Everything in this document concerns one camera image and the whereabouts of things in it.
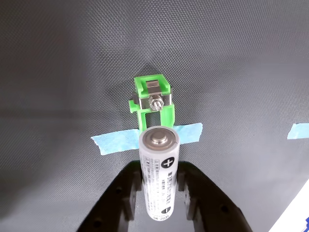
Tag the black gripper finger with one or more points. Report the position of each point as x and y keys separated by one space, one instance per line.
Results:
x=111 y=205
x=214 y=207

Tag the white AA battery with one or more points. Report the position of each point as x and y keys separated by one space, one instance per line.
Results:
x=159 y=181

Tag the green plastic battery holder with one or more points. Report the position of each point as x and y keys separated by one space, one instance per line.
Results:
x=143 y=116

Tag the long blue tape strip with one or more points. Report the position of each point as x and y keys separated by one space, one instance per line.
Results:
x=116 y=142

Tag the blue masking tape piece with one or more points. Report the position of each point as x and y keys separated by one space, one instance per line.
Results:
x=299 y=131

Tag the black textured mat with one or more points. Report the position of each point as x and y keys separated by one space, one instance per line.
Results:
x=60 y=72

